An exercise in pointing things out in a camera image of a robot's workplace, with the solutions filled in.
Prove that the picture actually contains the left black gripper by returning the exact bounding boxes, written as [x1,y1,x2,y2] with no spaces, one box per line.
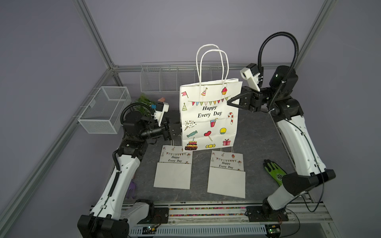
[140,115,187,142]

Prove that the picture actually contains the white party paper bag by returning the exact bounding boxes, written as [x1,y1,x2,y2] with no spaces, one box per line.
[207,150,246,198]

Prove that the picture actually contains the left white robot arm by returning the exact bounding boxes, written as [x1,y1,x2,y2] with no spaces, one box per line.
[77,111,181,238]

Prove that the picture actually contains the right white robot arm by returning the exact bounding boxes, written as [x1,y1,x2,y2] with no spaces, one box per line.
[228,63,336,216]

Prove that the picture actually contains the green artificial plant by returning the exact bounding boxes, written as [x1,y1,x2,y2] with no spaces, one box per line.
[133,94,157,117]

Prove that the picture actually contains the purple small toy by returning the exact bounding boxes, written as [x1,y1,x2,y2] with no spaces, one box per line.
[126,180,137,199]

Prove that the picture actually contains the green black work glove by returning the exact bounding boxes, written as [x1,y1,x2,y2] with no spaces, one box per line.
[263,160,287,186]

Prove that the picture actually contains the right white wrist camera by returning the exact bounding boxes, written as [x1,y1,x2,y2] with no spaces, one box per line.
[240,63,263,92]

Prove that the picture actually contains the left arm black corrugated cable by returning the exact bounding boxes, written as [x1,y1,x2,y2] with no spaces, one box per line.
[119,102,154,126]

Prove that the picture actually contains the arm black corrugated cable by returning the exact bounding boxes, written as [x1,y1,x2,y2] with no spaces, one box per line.
[119,102,154,126]
[257,32,300,102]

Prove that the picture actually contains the white wire wall shelf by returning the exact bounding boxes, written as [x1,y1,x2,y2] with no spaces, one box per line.
[140,61,226,93]

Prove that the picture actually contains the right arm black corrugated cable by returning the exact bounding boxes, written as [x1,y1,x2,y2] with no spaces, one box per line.
[257,32,300,102]

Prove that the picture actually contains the white wire mesh basket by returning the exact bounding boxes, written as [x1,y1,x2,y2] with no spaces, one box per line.
[77,86,132,134]

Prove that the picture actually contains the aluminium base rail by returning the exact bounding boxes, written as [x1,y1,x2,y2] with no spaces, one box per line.
[128,201,340,238]

